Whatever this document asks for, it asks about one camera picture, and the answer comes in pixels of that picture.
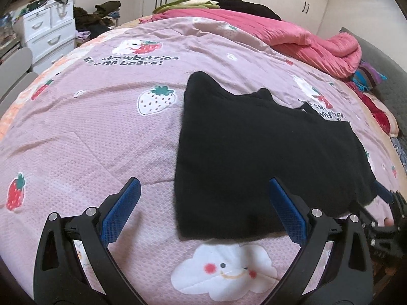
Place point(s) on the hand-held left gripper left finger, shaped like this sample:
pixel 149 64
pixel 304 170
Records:
pixel 122 209

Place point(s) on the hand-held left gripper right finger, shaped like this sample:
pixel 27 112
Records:
pixel 287 211

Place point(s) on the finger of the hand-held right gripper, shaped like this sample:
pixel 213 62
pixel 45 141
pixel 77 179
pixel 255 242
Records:
pixel 381 191
pixel 367 214

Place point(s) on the black and orange small top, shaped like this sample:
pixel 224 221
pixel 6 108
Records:
pixel 248 152

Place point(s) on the pile of dark clothes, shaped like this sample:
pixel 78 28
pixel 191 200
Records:
pixel 92 19

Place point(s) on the person's right hand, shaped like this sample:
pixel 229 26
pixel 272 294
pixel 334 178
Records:
pixel 388 221

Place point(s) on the pink printed bedspread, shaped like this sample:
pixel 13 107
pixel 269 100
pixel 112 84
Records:
pixel 95 139

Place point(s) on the red cloth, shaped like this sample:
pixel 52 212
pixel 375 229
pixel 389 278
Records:
pixel 375 111

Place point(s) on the striped colourful cloth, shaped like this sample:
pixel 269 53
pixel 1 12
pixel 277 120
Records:
pixel 365 76

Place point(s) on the pink quilt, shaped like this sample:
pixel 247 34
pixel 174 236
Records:
pixel 286 38

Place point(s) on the purple bag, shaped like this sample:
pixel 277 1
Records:
pixel 82 35

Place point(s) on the white drawer cabinet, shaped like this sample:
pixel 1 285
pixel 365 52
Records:
pixel 44 35

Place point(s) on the black cloth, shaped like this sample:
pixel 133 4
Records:
pixel 241 6

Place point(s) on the green blanket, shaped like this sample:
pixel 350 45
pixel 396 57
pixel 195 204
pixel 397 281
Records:
pixel 187 3

